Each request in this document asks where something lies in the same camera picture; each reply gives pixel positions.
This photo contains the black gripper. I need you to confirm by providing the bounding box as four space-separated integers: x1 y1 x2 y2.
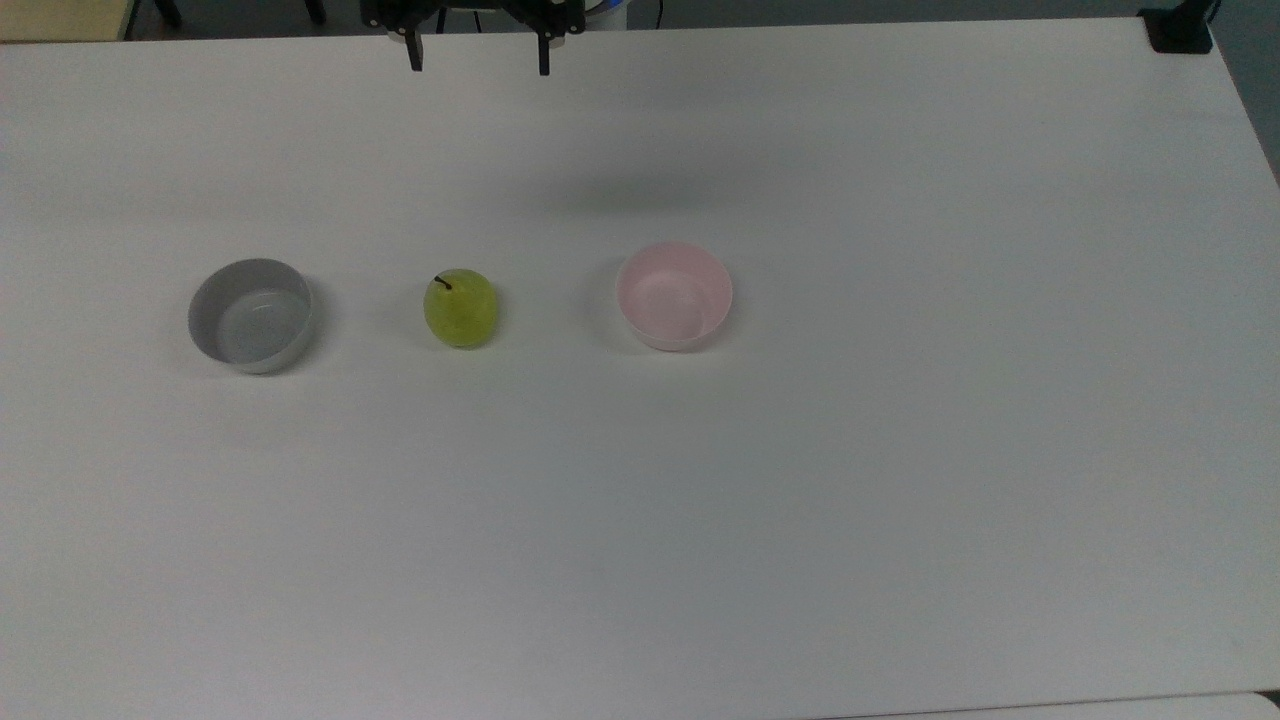
361 0 587 78

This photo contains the green pear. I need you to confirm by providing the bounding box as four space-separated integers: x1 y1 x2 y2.
423 267 498 351

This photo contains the pink bowl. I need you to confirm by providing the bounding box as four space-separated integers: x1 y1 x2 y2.
615 240 734 353

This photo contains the grey bowl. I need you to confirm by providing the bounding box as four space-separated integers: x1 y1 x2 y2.
187 257 315 376

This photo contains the beige wooden furniture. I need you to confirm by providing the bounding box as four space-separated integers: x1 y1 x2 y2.
0 0 138 43

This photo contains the black stand clamp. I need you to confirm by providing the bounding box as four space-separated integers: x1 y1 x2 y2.
1138 0 1219 55

